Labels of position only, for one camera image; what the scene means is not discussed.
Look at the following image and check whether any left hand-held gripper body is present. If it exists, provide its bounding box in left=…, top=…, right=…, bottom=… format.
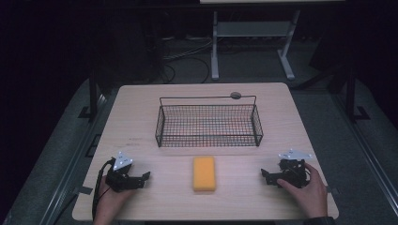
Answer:
left=104, top=151, right=139, bottom=193

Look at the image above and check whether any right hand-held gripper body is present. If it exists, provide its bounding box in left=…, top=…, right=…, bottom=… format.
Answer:
left=272, top=148, right=314, bottom=189

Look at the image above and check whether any yellow sponge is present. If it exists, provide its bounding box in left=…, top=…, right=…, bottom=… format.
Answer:
left=192, top=156, right=217, bottom=192

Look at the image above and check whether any black wire basket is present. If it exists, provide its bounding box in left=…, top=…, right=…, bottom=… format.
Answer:
left=155, top=95, right=265, bottom=148

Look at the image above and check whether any person's left hand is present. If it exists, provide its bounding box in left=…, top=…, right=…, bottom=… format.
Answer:
left=93, top=175, right=137, bottom=225

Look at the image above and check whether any person's right hand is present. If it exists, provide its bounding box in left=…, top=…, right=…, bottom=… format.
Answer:
left=276, top=162, right=329, bottom=219

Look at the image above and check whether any grey tape strip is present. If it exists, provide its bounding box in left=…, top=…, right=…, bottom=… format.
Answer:
left=72, top=186, right=94, bottom=196

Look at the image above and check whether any white metal stand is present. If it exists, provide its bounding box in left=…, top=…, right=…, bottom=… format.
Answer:
left=210, top=8, right=302, bottom=82

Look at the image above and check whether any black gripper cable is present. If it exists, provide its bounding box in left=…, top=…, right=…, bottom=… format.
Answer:
left=91, top=157, right=116, bottom=220

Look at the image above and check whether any black metal post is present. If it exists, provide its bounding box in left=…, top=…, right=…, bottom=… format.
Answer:
left=344, top=65, right=372, bottom=122
left=78, top=69, right=100, bottom=122

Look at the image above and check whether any bundle of floor cables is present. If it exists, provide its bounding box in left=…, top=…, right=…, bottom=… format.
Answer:
left=161, top=37, right=214, bottom=84

